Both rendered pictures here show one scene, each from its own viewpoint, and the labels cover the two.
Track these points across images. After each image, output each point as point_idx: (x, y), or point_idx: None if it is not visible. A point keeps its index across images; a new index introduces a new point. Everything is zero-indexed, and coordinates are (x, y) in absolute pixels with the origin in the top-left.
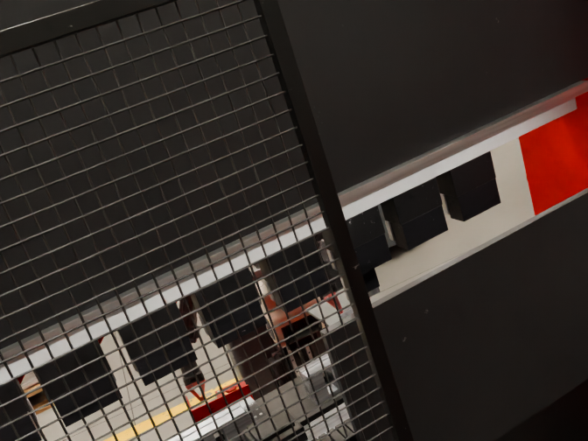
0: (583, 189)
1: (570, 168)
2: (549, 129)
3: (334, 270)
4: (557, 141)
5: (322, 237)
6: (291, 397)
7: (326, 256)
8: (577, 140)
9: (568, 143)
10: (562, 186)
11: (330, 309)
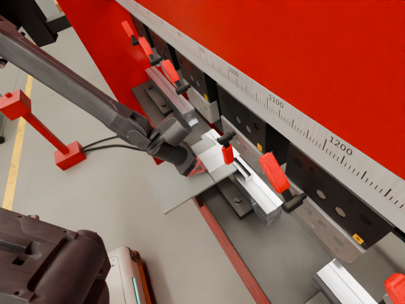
0: (140, 48)
1: (128, 38)
2: (104, 15)
3: (178, 145)
4: (114, 22)
5: (147, 128)
6: (264, 242)
7: (188, 126)
8: (129, 14)
9: (122, 20)
10: (125, 55)
11: (180, 186)
